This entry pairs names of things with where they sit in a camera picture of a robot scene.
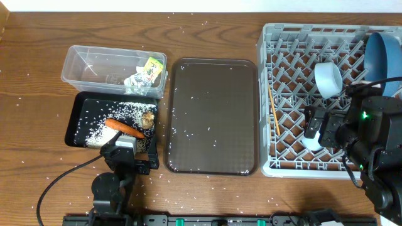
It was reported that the light blue cup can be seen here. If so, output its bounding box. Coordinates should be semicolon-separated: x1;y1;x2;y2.
301;132;323;151

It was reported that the pile of white rice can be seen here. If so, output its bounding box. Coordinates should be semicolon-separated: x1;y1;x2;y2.
73;99;157;153

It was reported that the orange carrot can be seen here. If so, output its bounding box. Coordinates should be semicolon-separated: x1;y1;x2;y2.
105;119;145;139

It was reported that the light blue bowl with rice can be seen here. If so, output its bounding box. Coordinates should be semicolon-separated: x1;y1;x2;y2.
313;62;343;99

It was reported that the wooden chopstick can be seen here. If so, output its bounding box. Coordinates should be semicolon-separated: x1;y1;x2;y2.
268;84;281;136

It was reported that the brown cookie food scrap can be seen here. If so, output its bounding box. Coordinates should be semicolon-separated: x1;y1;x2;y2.
141;111;155;129

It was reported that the dark blue plate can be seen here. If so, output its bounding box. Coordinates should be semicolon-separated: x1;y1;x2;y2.
364;33;401;82

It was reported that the aluminium foil ball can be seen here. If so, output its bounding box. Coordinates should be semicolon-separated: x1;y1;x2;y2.
133;57;164;87

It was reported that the white paper napkin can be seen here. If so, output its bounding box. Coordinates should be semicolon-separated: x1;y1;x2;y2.
123;67;146;95

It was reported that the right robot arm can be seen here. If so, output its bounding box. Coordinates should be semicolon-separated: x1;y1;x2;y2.
304;85;401;225

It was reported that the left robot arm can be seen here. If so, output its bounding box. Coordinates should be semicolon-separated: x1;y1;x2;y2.
87;132;160;226

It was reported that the grey dishwasher rack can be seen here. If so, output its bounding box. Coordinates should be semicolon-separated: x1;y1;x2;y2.
257;23;401;180

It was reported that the black plastic tray bin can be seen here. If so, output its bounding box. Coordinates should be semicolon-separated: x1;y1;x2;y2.
65;92;158;153

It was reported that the brown serving tray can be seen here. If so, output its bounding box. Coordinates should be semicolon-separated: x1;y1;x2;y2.
163;58;259;176

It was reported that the clear plastic bin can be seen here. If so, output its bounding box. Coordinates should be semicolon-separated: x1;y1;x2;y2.
61;45;168;99

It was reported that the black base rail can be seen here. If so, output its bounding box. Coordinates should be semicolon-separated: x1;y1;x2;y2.
62;209;378;226

